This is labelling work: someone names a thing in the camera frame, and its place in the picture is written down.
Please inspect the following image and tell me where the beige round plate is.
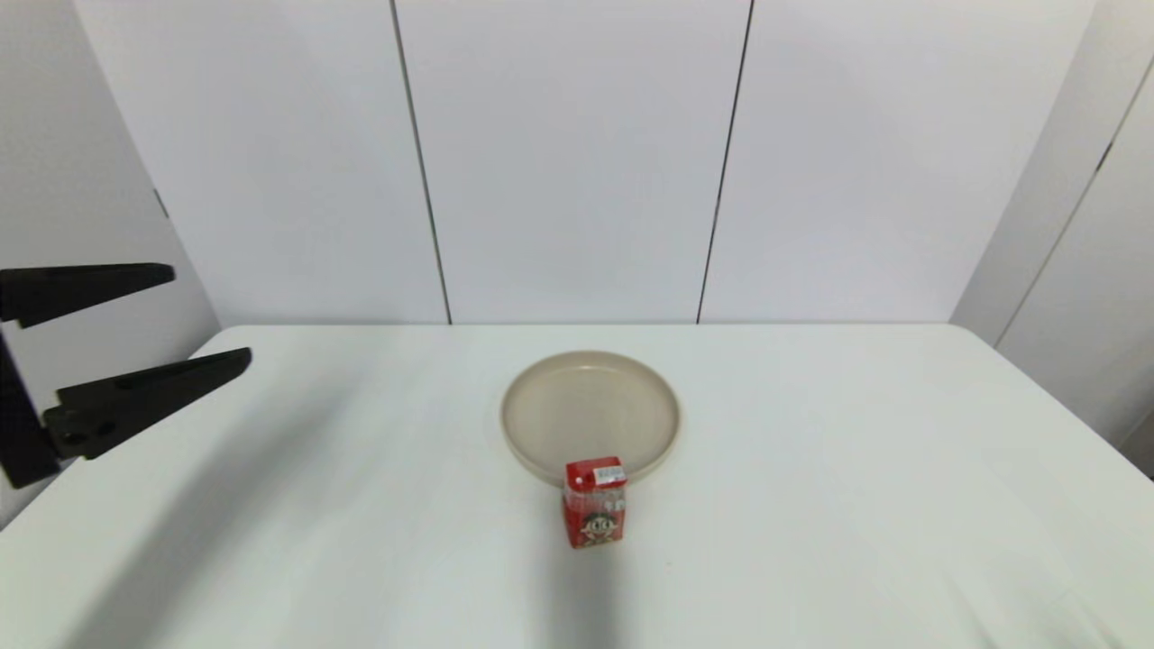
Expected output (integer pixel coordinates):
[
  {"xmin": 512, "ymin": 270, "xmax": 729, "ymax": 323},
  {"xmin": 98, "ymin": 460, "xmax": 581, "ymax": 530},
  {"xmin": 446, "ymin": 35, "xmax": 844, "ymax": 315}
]
[{"xmin": 499, "ymin": 350, "xmax": 682, "ymax": 489}]

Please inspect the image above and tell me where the red milk carton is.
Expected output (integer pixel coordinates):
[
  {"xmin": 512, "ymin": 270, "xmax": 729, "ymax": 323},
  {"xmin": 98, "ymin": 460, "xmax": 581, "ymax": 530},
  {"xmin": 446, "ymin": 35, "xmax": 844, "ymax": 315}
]
[{"xmin": 562, "ymin": 455, "xmax": 629, "ymax": 551}]

